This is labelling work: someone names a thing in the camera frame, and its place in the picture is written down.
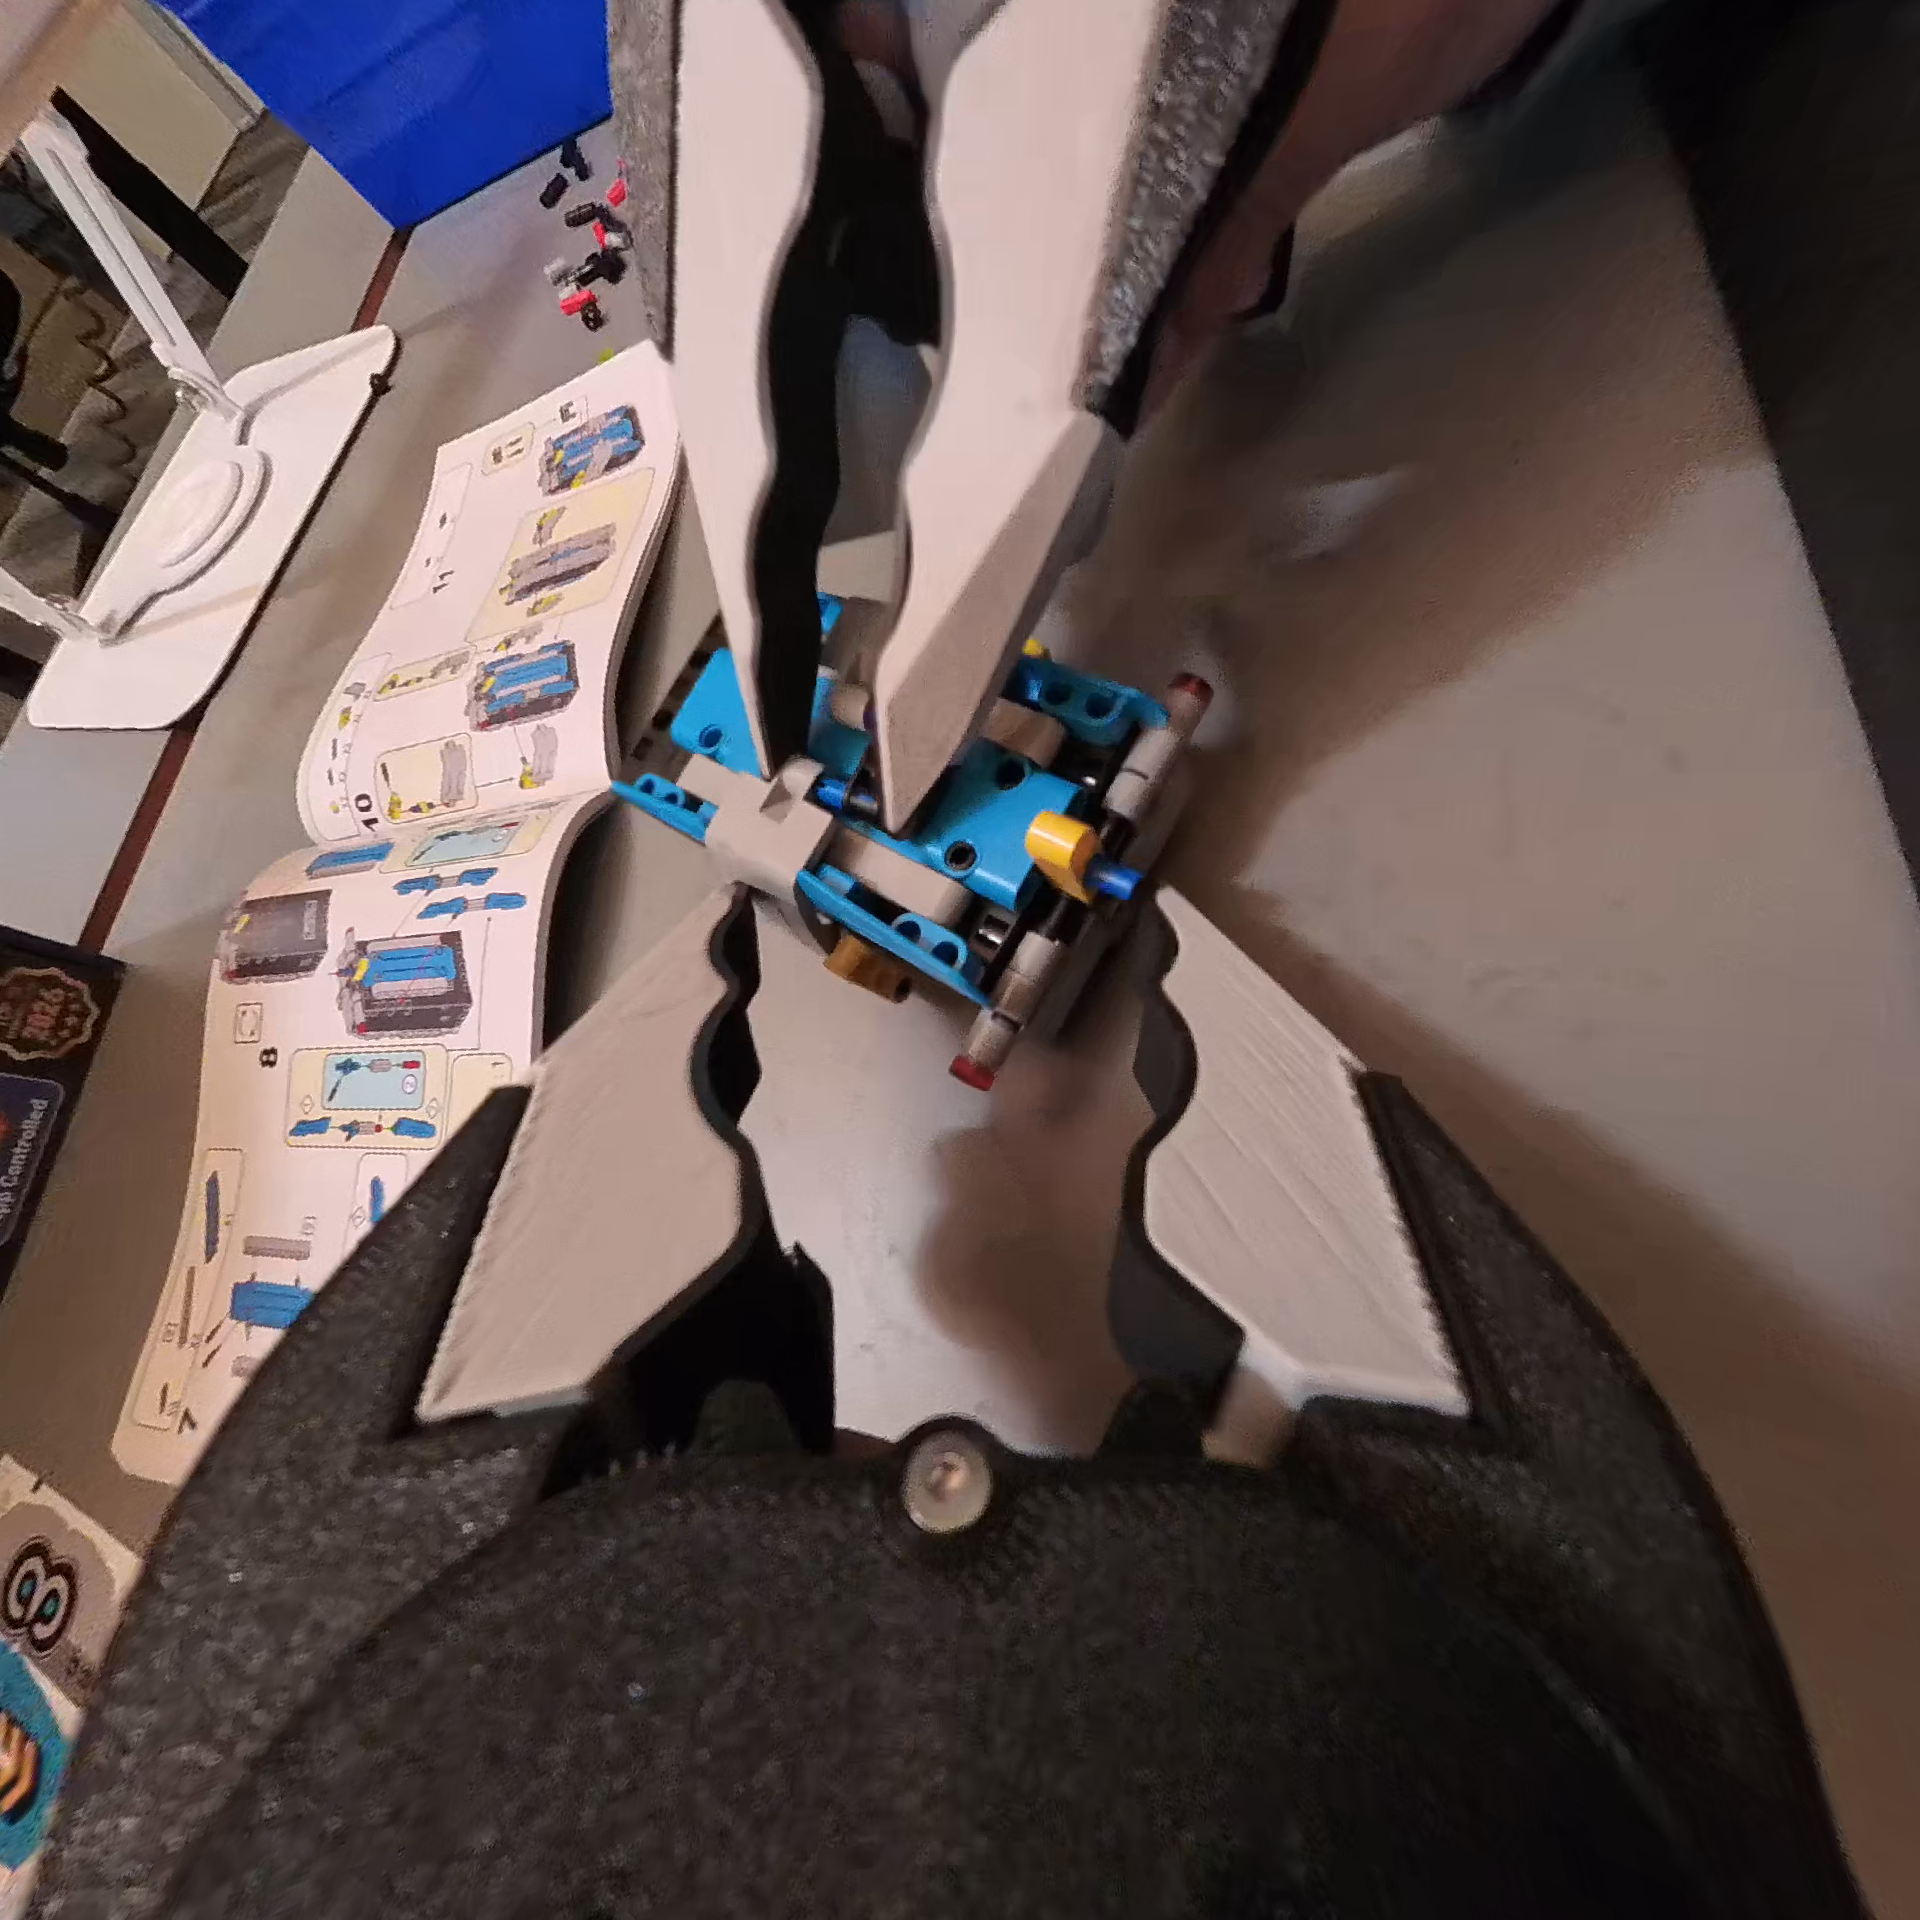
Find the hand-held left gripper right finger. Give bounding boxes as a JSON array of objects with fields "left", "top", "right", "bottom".
[{"left": 1105, "top": 883, "right": 1475, "bottom": 1468}]

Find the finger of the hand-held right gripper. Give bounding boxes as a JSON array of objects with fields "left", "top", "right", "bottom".
[
  {"left": 671, "top": 0, "right": 846, "bottom": 779},
  {"left": 873, "top": 0, "right": 1169, "bottom": 838}
]

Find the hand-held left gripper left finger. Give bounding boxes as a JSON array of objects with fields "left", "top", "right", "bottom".
[{"left": 412, "top": 883, "right": 830, "bottom": 1429}]

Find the pile of toy brick pieces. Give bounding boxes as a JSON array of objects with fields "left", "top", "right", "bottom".
[{"left": 536, "top": 132, "right": 642, "bottom": 336}]

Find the instruction booklet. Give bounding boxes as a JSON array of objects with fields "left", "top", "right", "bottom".
[{"left": 108, "top": 338, "right": 695, "bottom": 1490}]

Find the grey blue toy brick model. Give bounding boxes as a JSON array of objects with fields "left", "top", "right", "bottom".
[{"left": 608, "top": 587, "right": 1219, "bottom": 1099}]

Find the person's right hand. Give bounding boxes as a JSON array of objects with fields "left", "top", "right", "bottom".
[{"left": 1181, "top": 0, "right": 1579, "bottom": 362}]

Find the blue plastic bin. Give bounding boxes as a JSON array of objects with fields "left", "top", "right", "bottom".
[{"left": 145, "top": 0, "right": 620, "bottom": 233}]

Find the white book stand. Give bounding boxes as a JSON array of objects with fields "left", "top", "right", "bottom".
[{"left": 0, "top": 89, "right": 408, "bottom": 735}]

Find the dark printed toy set box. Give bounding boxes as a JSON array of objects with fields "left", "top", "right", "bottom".
[{"left": 0, "top": 918, "right": 132, "bottom": 1302}]

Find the black perforated board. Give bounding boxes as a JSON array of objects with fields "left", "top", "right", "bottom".
[{"left": 1646, "top": 0, "right": 1920, "bottom": 918}]

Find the blue sticker sheet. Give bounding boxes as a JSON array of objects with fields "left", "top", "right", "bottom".
[{"left": 0, "top": 1452, "right": 139, "bottom": 1849}]

